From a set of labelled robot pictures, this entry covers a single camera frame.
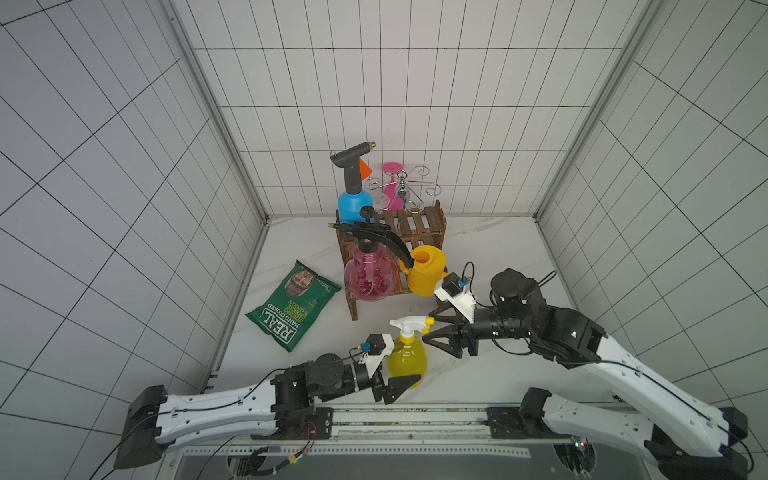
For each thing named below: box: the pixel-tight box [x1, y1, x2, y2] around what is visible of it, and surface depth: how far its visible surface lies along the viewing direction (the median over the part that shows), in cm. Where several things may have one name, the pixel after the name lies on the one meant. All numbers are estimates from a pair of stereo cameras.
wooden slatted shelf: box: [336, 200, 448, 321], surface depth 81 cm
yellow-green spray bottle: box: [387, 316, 435, 389], surface depth 59 cm
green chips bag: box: [245, 259, 342, 353], surface depth 91 cm
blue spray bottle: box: [330, 141, 376, 225], surface depth 70 cm
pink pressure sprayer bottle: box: [328, 206, 414, 301], surface depth 68 cm
